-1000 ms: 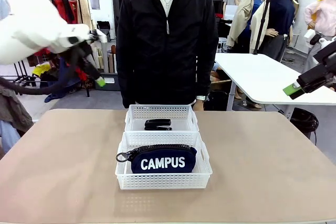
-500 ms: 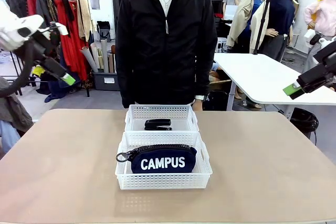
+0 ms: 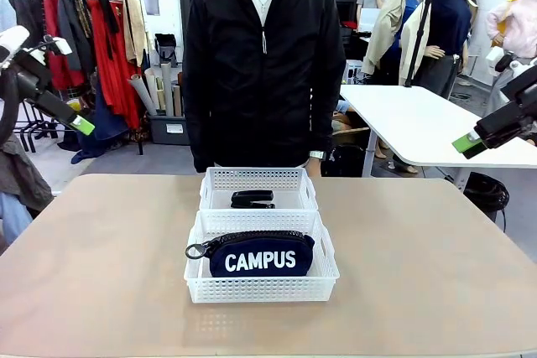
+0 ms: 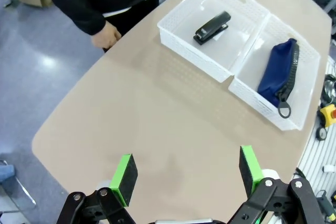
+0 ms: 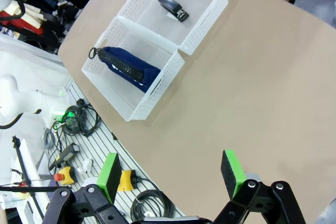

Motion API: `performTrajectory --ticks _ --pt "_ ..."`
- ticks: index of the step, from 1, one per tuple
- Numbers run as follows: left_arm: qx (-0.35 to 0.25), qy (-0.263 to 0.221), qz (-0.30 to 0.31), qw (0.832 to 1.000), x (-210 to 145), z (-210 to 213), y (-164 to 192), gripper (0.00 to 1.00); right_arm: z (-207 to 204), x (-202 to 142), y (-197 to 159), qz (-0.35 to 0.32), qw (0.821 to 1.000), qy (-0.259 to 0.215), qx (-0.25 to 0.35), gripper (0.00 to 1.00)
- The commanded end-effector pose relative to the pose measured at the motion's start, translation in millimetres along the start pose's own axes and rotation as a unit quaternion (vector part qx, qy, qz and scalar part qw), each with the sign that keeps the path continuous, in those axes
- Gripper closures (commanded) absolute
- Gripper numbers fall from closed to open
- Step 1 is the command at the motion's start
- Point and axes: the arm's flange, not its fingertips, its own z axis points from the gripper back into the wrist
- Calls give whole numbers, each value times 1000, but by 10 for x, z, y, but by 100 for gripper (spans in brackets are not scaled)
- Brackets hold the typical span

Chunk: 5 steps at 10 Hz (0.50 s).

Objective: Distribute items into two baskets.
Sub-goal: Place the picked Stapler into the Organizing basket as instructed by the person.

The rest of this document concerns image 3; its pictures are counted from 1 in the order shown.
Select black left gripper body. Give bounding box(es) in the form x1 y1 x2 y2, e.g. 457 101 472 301
15 52 54 101

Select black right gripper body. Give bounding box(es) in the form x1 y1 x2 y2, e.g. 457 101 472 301
494 75 537 143

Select black stapler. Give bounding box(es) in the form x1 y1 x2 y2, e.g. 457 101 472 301
230 189 277 210

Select navy CAMPUS zipper pouch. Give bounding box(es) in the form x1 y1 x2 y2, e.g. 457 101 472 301
185 230 315 278

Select person's left forearm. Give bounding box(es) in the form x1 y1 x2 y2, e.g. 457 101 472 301
308 89 341 153

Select person's right forearm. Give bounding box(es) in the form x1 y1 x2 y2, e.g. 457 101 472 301
184 93 219 173

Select blue garment heap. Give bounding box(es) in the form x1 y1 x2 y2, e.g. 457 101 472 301
70 122 129 165

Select red hanging coat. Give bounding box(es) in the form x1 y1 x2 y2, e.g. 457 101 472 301
43 0 85 91

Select white background table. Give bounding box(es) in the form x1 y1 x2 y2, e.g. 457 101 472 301
339 84 537 191

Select dark grey hanging jacket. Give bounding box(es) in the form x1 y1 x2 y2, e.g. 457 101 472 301
10 0 51 55

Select red hanging dress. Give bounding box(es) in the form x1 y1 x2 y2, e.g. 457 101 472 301
86 0 143 131

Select charcoal hanging jacket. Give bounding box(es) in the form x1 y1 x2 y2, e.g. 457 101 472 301
57 0 96 74

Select grey slanted paper roll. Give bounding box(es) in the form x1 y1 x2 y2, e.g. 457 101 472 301
128 74 158 117

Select brown jacket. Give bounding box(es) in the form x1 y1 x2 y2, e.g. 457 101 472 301
0 130 55 213

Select light blue hanging garment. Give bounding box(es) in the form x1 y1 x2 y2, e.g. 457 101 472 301
0 0 24 40

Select mannequin in pink hoodie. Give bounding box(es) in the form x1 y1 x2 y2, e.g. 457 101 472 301
486 0 537 120

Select white paper roll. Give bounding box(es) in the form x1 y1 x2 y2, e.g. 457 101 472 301
144 66 167 116

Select grey storage bin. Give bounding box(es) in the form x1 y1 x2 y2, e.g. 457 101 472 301
147 113 190 146

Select black hanging scarf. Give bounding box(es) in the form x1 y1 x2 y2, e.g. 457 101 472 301
96 0 121 61

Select tall grey paper roll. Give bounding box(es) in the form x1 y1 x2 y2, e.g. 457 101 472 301
159 60 175 118

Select beige hanging garment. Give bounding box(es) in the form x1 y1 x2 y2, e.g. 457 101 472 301
121 0 150 68

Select mannequin in navy top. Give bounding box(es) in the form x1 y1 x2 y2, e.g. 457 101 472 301
400 0 480 99

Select black chair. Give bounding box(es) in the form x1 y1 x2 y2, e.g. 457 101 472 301
154 33 185 70

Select light blue jeans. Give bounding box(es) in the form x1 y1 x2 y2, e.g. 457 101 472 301
0 191 34 246

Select mannequin in beige trench coat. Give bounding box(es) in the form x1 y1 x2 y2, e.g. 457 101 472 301
362 0 437 86

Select white laptop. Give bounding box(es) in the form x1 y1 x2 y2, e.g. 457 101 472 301
358 8 386 33

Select person in black jacket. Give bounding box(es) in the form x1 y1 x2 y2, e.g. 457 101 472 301
183 0 347 175

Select white perforated plastic basket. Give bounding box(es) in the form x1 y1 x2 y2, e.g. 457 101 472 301
199 167 319 212
183 209 341 304

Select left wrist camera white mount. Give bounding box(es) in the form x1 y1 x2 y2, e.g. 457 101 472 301
24 34 74 66

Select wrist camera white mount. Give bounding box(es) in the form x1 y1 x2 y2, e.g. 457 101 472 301
485 46 533 79
24 34 74 66

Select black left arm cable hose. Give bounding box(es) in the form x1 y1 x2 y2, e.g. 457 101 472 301
0 65 23 146

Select black cable pile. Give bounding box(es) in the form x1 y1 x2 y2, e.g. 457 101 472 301
463 172 511 213

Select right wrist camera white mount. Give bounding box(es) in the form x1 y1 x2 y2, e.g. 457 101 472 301
485 46 533 79

